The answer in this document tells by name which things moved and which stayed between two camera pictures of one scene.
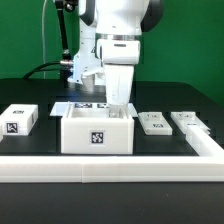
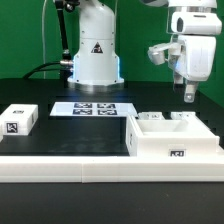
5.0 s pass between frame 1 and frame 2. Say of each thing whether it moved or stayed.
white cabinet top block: stayed
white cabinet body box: moved
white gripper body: moved
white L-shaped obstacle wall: stayed
